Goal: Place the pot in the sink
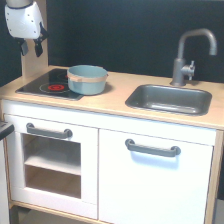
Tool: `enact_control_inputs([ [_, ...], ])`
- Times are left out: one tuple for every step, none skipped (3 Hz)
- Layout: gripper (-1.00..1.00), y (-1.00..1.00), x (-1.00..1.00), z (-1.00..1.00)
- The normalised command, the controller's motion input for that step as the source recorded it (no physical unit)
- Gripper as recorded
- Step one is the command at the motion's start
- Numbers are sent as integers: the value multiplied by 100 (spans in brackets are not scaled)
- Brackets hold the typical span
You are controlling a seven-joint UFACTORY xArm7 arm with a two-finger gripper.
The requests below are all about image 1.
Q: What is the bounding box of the grey metal faucet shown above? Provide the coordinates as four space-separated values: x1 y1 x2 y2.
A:
170 28 218 88

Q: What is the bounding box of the dark object at left edge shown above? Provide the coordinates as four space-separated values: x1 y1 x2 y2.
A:
0 121 14 141

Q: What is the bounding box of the white oven door with window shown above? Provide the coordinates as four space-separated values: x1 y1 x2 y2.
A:
5 115 98 219

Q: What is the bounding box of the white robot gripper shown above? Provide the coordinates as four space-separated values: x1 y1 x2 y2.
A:
5 0 49 57

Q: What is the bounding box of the teal pot with wooden band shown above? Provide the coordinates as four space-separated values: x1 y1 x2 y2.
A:
67 65 108 95

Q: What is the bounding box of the black induction hob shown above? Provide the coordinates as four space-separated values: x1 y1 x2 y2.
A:
16 69 82 101

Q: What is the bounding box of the grey metal sink basin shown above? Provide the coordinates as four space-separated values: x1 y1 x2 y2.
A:
125 85 212 116

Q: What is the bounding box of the grey oven door handle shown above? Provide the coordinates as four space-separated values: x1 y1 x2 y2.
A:
26 123 73 139

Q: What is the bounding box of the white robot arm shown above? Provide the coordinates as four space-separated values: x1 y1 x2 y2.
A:
5 0 48 57

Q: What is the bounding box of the grey cupboard door handle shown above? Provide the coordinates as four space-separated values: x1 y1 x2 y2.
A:
125 139 181 157

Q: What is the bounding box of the wooden play kitchen frame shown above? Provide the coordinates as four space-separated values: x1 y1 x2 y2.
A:
0 0 224 224

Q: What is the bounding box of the white cupboard door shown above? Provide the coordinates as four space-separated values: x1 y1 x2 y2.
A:
99 130 213 224

